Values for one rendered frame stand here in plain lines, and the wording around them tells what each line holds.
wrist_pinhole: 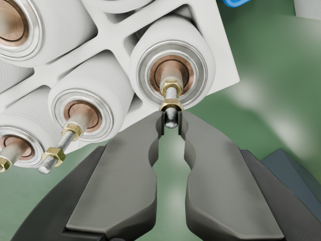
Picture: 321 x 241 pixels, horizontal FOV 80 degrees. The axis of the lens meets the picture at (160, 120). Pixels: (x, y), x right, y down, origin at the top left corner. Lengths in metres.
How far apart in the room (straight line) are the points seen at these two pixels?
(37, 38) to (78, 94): 0.07
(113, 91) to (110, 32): 0.08
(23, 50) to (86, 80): 0.07
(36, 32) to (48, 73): 0.11
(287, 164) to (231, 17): 0.40
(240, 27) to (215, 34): 0.20
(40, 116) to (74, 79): 0.10
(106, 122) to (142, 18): 0.14
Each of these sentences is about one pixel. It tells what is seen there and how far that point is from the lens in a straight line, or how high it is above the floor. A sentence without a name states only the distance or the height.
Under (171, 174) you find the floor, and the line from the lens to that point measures 0.67.
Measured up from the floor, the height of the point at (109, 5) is 0.25.
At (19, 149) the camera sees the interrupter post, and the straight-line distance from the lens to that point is 0.32.
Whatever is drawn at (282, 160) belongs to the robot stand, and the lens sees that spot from 0.65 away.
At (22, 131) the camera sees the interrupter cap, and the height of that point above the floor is 0.25.
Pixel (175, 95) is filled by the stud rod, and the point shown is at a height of 0.30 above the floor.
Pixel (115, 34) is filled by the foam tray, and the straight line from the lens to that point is 0.28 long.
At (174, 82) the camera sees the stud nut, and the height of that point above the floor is 0.29.
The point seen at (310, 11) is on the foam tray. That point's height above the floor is 0.05.
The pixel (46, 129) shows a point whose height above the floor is 0.24.
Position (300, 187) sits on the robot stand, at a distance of 0.59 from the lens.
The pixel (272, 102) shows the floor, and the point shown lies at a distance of 0.57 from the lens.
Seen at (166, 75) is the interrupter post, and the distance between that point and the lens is 0.19.
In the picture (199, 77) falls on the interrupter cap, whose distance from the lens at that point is 0.21.
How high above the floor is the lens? 0.45
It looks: 57 degrees down
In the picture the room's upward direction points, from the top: 175 degrees counter-clockwise
